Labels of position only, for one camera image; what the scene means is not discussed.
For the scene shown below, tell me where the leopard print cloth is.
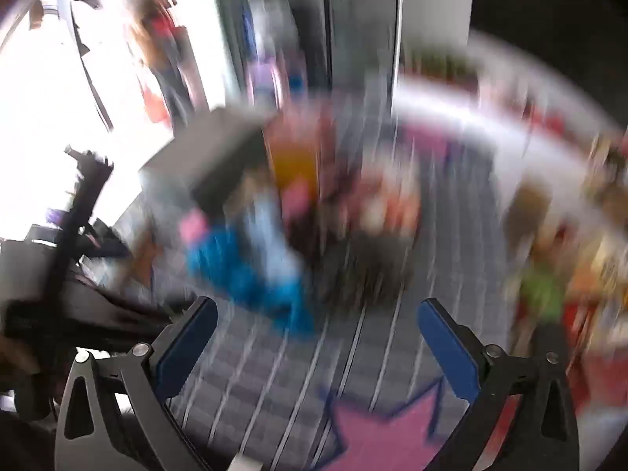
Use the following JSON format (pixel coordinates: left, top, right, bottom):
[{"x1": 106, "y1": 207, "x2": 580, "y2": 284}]
[{"x1": 304, "y1": 226, "x2": 423, "y2": 305}]

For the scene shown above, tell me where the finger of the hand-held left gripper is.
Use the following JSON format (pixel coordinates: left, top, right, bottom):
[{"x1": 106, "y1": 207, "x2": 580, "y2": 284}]
[{"x1": 54, "y1": 147, "x2": 115, "y2": 229}]

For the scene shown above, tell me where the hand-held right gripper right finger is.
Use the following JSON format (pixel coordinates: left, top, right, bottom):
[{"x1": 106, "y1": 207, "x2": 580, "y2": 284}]
[{"x1": 417, "y1": 298, "x2": 580, "y2": 471}]

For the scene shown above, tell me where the blue cloth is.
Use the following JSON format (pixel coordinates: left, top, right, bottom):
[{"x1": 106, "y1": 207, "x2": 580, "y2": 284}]
[{"x1": 186, "y1": 226, "x2": 315, "y2": 337}]

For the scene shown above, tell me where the white-lined storage box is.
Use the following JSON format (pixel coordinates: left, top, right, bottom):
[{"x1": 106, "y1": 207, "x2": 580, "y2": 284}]
[{"x1": 140, "y1": 108, "x2": 276, "y2": 251}]

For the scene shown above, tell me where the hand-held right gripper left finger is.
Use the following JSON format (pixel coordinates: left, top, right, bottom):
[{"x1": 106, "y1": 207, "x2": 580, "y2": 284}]
[{"x1": 54, "y1": 297, "x2": 231, "y2": 471}]

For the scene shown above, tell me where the pile of snack packets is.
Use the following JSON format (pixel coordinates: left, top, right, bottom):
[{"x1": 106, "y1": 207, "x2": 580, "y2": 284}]
[{"x1": 505, "y1": 132, "x2": 628, "y2": 403}]

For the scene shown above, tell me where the checked blanket with pink star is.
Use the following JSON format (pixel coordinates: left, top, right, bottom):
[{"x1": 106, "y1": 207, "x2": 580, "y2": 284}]
[{"x1": 113, "y1": 122, "x2": 511, "y2": 471}]

